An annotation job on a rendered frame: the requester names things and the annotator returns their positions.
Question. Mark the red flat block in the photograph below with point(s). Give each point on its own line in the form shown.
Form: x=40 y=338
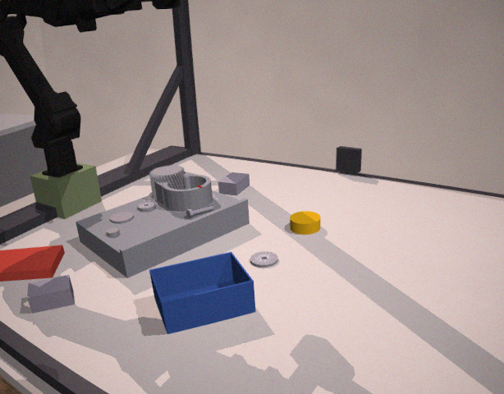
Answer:
x=30 y=263

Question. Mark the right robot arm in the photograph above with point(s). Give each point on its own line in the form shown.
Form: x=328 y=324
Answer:
x=56 y=117

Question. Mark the blue open-top box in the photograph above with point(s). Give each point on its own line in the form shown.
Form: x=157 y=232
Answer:
x=180 y=306

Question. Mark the short yellow cylinder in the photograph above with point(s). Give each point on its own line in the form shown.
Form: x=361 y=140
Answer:
x=305 y=222

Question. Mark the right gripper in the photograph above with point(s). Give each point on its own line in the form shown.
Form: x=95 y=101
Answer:
x=111 y=6

